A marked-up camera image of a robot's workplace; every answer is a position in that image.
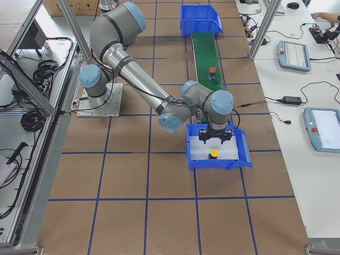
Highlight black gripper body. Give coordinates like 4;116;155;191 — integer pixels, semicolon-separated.
199;123;234;141

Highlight yellow push button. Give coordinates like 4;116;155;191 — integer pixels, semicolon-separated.
208;149;219;159

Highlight red push button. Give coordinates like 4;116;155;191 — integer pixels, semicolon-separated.
208;66;217;81

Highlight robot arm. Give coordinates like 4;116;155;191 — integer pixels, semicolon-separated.
90;2;234;142

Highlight person hand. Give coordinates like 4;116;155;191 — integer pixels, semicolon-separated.
311;12;327;20

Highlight right blue plastic bin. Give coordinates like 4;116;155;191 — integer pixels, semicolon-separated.
186;123;253;170

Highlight blue plastic bin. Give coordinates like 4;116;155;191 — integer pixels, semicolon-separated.
186;123;253;170
180;4;224;37

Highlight black power adapter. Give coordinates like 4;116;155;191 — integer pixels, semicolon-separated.
281;96;302;105

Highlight green conveyor belt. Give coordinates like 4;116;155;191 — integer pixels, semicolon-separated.
191;32;234;129

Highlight near teach pendant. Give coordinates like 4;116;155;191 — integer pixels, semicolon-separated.
303;107;339;153

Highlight teach pendant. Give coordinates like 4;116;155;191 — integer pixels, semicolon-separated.
303;107;339;153
277;40;311;72

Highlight far teach pendant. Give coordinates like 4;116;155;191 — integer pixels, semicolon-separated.
277;40;311;72

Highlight left blue plastic bin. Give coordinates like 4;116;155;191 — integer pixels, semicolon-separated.
180;4;224;37

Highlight black computer mouse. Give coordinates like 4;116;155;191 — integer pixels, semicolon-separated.
287;2;300;10

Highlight red and black wires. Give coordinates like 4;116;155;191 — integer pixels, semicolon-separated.
228;100;267;109

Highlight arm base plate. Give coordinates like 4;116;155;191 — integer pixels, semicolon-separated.
76;83;124;117

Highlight aluminium frame post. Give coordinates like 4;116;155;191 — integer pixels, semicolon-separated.
249;0;281;60

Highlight black cable bundle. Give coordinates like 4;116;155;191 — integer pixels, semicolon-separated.
20;108;46;132

